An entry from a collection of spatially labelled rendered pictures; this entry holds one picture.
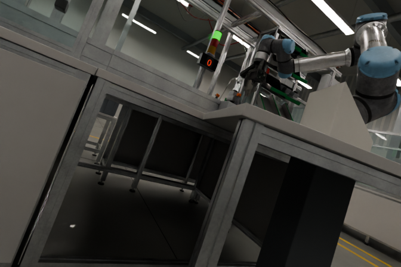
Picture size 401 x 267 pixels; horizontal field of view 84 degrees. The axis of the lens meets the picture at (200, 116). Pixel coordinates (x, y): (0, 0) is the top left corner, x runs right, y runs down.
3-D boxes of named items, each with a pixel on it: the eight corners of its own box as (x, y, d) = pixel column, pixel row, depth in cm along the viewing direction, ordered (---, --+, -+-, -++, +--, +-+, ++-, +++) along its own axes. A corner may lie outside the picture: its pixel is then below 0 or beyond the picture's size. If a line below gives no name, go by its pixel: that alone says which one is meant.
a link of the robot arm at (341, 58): (374, 58, 118) (277, 72, 136) (377, 38, 112) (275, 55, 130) (382, 68, 109) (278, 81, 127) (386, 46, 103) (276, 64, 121)
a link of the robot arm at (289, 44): (296, 55, 122) (277, 55, 130) (295, 36, 116) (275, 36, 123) (290, 62, 118) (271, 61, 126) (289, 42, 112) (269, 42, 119)
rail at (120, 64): (262, 140, 127) (268, 122, 128) (105, 73, 84) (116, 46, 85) (256, 138, 132) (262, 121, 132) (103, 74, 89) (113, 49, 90)
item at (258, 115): (545, 232, 59) (546, 222, 59) (241, 114, 47) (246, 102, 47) (340, 174, 128) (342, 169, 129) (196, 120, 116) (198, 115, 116)
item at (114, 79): (329, 171, 147) (330, 167, 148) (95, 75, 75) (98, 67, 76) (215, 135, 270) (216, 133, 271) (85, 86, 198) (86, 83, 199)
